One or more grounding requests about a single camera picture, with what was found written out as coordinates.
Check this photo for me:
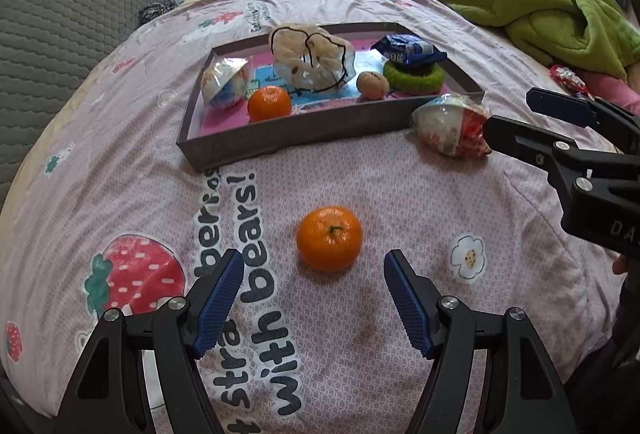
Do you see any red snack packet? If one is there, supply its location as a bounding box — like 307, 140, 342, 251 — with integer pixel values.
549, 65, 592, 99

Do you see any large egg-shaped snack packet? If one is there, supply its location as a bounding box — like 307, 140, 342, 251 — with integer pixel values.
201, 58, 252, 109

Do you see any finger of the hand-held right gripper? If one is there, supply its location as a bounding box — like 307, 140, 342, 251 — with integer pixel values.
482, 114, 580, 175
526, 87, 608, 129

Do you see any orange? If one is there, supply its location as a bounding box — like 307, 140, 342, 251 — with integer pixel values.
247, 86, 292, 123
296, 206, 364, 273

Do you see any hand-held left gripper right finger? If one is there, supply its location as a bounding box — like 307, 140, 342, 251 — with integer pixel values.
383, 250, 579, 434

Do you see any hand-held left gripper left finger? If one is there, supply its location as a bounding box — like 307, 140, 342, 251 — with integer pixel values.
54, 249, 246, 434

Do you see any grey quilted headboard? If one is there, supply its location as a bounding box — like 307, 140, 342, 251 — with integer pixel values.
0, 0, 167, 199

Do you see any shallow cardboard box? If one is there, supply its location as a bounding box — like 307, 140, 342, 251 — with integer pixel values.
176, 21, 486, 172

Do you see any beige mesh drawstring bag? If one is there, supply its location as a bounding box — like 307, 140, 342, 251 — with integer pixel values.
268, 24, 357, 93

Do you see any walnut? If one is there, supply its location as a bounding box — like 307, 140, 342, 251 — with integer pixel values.
356, 72, 390, 100

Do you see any dark patterned cloth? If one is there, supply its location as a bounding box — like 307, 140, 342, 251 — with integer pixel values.
140, 0, 192, 25

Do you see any green hair scrunchie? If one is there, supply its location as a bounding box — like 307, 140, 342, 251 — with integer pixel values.
382, 61, 445, 95

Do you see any pink printed bed sheet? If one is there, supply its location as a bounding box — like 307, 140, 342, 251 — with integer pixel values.
0, 0, 621, 434

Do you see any blue snack packet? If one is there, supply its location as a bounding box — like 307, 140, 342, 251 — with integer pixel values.
371, 34, 447, 67

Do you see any small egg-shaped snack packet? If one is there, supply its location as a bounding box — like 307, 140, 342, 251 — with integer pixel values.
411, 92, 493, 159

